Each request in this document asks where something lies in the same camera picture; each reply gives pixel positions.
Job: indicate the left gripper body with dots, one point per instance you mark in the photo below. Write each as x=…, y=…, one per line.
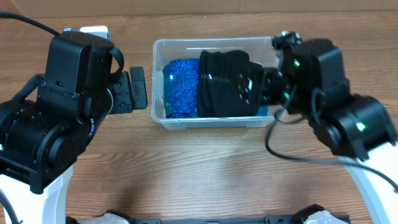
x=125, y=93

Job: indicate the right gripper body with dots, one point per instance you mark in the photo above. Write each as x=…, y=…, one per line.
x=279, y=89

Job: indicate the clear plastic storage bin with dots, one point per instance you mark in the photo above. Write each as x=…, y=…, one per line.
x=166, y=50

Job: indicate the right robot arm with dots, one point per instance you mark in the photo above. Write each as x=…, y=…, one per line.
x=310, y=80

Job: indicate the black cloth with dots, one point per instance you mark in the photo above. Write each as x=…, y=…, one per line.
x=229, y=85

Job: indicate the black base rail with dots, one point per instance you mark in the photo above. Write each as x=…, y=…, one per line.
x=268, y=219

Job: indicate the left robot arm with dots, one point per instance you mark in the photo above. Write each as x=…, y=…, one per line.
x=54, y=117

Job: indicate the blue jeans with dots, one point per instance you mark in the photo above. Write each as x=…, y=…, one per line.
x=262, y=111

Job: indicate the blue sparkly cloth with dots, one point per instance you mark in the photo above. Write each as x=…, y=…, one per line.
x=180, y=88

